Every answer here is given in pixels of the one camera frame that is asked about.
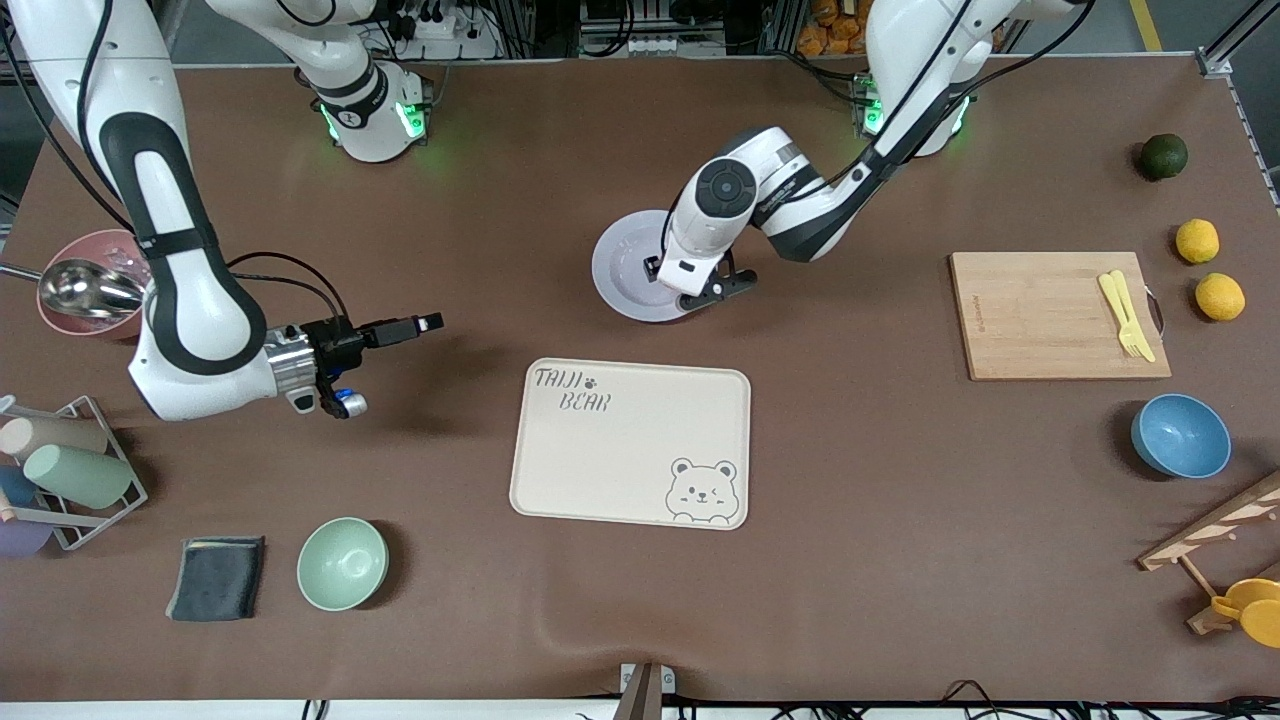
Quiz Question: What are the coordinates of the aluminium frame rail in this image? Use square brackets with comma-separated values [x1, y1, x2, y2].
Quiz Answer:
[1198, 0, 1280, 79]

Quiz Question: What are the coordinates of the dark green lime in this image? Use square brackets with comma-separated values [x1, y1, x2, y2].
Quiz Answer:
[1140, 133, 1190, 182]

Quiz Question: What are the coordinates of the metal scoop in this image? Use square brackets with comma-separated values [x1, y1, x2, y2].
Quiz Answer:
[0, 258, 148, 321]

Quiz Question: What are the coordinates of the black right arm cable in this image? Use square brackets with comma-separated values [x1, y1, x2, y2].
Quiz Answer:
[0, 0, 351, 326]

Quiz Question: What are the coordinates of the white wire cup rack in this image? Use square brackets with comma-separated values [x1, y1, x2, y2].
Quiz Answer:
[0, 395, 149, 552]

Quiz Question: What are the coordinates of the folded dark grey cloth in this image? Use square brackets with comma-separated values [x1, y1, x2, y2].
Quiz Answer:
[165, 536, 267, 623]

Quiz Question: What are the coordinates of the purple cup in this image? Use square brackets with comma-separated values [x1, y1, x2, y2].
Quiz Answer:
[0, 518, 54, 559]

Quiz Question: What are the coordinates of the white power strip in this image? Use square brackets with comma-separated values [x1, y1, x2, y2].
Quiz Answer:
[583, 33, 721, 58]
[385, 0, 501, 61]

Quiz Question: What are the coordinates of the bamboo cutting board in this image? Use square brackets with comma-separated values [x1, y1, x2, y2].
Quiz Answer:
[948, 250, 1173, 383]

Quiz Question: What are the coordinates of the cream tray with bear print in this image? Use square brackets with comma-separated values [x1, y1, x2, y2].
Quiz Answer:
[508, 357, 752, 532]

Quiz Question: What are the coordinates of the yellow lemon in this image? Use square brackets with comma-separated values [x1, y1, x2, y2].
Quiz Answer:
[1195, 272, 1247, 323]
[1175, 218, 1221, 265]

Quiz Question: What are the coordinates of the yellow plastic fork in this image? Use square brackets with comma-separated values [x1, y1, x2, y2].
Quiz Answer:
[1110, 269, 1158, 364]
[1097, 273, 1143, 358]

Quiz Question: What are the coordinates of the blue bowl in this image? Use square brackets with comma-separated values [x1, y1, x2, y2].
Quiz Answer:
[1131, 393, 1233, 481]

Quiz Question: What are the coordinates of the yellow mug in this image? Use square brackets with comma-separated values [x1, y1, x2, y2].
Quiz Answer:
[1211, 577, 1280, 650]

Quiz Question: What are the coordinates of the pink bowl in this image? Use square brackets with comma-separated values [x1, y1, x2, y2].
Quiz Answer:
[37, 229, 161, 341]

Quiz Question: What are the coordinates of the beige cup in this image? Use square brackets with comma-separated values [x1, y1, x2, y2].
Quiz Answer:
[0, 415, 109, 462]

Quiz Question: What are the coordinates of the mint green bowl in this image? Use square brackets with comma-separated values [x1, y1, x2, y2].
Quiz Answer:
[296, 516, 390, 613]

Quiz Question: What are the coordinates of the orange snack bag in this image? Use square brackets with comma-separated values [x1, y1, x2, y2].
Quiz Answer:
[797, 0, 871, 57]

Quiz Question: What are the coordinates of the mint green cup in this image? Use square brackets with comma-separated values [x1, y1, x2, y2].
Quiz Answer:
[23, 443, 135, 510]

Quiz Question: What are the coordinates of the wooden mug rack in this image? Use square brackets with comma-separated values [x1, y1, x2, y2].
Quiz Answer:
[1138, 470, 1280, 637]

